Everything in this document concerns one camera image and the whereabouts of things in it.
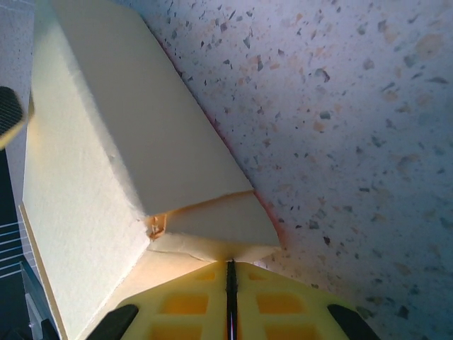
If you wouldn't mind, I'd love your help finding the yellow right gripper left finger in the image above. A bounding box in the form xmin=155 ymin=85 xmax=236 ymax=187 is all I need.
xmin=79 ymin=260 xmax=236 ymax=340

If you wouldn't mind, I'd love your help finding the yellow paper box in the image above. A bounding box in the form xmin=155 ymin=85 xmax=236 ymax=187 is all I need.
xmin=19 ymin=0 xmax=284 ymax=340

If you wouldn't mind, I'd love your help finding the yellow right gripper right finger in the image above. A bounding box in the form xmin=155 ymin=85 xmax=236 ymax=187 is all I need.
xmin=229 ymin=260 xmax=382 ymax=340

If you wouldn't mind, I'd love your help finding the aluminium enclosure frame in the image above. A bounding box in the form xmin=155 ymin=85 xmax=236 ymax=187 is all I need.
xmin=19 ymin=260 xmax=59 ymax=340

